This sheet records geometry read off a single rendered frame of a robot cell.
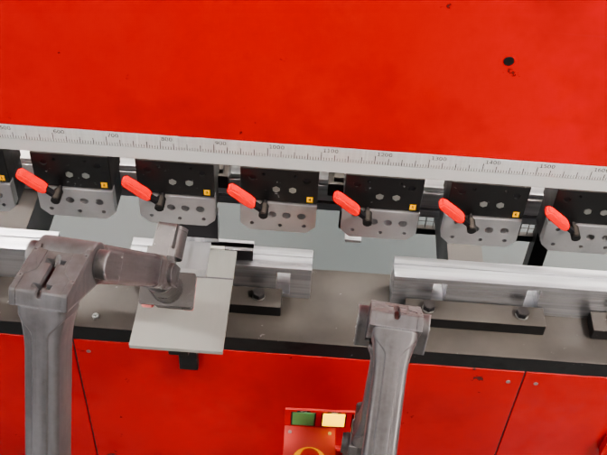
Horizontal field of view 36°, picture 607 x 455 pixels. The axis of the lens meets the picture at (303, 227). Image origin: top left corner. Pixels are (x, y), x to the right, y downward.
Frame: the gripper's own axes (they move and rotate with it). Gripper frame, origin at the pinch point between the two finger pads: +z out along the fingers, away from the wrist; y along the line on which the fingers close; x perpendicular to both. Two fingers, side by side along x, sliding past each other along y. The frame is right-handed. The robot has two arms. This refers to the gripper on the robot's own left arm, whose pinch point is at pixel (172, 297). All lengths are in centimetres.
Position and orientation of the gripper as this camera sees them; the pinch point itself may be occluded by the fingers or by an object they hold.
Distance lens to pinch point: 185.8
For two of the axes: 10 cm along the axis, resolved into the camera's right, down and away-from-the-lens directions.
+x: -0.8, 9.6, -2.5
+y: -10.0, -0.8, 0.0
